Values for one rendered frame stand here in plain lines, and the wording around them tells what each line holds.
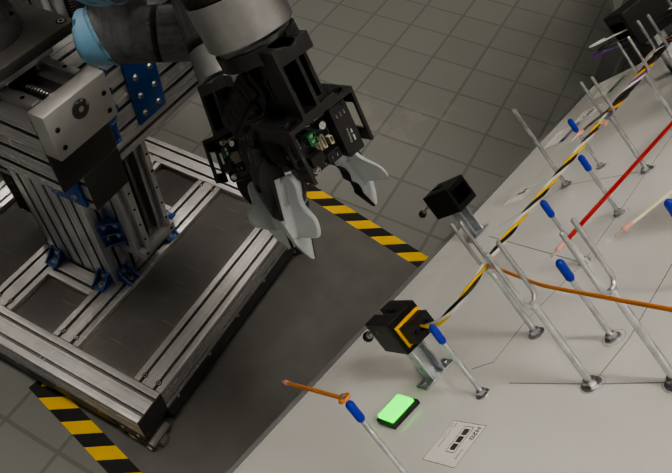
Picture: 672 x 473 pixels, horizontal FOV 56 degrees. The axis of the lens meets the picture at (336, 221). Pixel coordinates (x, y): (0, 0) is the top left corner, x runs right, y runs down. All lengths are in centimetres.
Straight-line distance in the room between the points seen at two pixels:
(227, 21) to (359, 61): 252
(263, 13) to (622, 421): 39
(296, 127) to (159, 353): 133
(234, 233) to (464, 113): 121
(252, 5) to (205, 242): 154
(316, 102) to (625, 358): 32
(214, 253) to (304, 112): 147
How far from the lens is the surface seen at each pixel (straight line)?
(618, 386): 54
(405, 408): 69
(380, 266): 215
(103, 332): 188
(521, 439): 55
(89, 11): 92
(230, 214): 205
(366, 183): 63
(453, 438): 61
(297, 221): 58
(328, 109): 52
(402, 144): 257
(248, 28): 50
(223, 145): 75
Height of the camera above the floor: 173
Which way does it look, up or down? 49 degrees down
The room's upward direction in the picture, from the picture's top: straight up
